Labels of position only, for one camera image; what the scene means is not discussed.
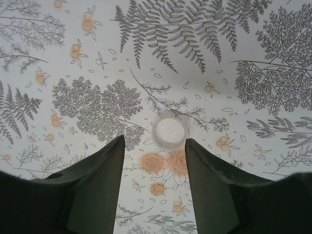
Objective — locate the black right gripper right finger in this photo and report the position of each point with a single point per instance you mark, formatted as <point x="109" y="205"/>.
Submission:
<point x="243" y="207"/>

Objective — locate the floral patterned tablecloth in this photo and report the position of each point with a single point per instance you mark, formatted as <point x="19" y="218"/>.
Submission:
<point x="73" y="73"/>

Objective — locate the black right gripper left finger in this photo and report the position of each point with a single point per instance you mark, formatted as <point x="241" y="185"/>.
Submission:
<point x="61" y="202"/>

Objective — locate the white bottle cap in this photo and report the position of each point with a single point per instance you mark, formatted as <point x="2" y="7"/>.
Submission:
<point x="169" y="131"/>

